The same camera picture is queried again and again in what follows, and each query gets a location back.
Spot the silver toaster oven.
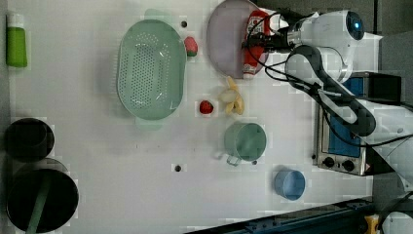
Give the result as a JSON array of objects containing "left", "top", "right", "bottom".
[{"left": 313, "top": 72, "right": 401, "bottom": 176}]

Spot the blue cup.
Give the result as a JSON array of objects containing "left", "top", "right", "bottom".
[{"left": 274, "top": 170, "right": 306, "bottom": 201}]

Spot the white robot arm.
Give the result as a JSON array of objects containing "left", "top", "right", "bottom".
[{"left": 243, "top": 10, "right": 412, "bottom": 191}]

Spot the green perforated colander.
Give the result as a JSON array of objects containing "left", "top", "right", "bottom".
[{"left": 117, "top": 9, "right": 187, "bottom": 131}]

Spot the lilac round plate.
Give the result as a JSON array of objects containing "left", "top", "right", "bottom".
[{"left": 206, "top": 0, "right": 268, "bottom": 80}]

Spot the green mug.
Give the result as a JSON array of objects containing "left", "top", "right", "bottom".
[{"left": 224, "top": 122, "right": 267, "bottom": 167}]

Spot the large black round container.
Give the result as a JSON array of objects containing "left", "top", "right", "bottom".
[{"left": 6, "top": 158, "right": 79, "bottom": 233}]

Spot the blue metal frame rail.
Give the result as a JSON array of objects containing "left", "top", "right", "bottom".
[{"left": 185, "top": 199, "right": 374, "bottom": 234}]

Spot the red strawberry toy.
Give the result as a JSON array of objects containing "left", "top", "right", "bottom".
[{"left": 199, "top": 100, "right": 214, "bottom": 115}]

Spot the peeled banana toy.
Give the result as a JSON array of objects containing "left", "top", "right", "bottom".
[{"left": 218, "top": 76, "right": 244, "bottom": 115}]

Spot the pink strawberry toy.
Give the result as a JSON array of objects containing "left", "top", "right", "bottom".
[{"left": 184, "top": 36, "right": 198, "bottom": 57}]

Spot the yellow red clamp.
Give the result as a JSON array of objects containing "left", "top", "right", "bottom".
[{"left": 364, "top": 214, "right": 380, "bottom": 234}]

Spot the small black round container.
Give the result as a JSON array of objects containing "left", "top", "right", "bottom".
[{"left": 5, "top": 118, "right": 55, "bottom": 163}]

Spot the red ketchup bottle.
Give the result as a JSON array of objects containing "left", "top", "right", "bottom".
[{"left": 243, "top": 10, "right": 270, "bottom": 79}]

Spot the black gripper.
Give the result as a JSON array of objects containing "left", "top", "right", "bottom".
[{"left": 242, "top": 33, "right": 290, "bottom": 53}]

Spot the green bottle white cap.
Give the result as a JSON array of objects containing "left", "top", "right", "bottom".
[{"left": 6, "top": 12, "right": 27, "bottom": 68}]

